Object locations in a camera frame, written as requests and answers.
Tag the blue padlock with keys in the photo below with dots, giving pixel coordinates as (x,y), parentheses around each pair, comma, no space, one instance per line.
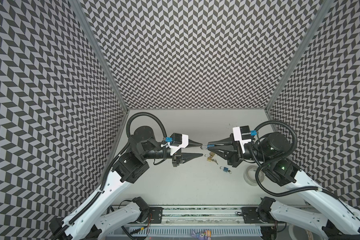
(205,147)

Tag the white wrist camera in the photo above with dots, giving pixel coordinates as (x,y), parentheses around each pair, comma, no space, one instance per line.
(176,142)
(243,135)

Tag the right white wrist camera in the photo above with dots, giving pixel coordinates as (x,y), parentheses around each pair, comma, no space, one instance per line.
(243,135)

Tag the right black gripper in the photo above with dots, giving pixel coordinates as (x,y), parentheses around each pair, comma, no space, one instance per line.
(233,150)

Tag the white slotted cable duct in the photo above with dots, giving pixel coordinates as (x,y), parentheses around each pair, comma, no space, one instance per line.
(188,231)

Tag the white tape roll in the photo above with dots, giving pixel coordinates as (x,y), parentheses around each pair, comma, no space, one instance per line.
(297,233)

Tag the purple toy figure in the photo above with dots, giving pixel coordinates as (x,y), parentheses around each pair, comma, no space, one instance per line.
(201,235)

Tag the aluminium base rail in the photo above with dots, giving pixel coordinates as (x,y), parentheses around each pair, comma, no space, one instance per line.
(203,215)

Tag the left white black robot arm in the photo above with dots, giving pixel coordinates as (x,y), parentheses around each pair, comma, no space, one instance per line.
(90,220)

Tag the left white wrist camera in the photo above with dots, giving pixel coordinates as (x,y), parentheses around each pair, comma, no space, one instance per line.
(176,142)

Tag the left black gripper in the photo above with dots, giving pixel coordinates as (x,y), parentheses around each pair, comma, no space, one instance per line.
(183,158)

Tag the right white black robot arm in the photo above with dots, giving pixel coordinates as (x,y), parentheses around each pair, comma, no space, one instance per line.
(293,197)

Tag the clear tape roll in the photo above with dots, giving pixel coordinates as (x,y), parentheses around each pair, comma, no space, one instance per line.
(250,175)

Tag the brass padlock with keys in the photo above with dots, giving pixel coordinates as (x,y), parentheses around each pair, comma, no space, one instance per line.
(210,157)

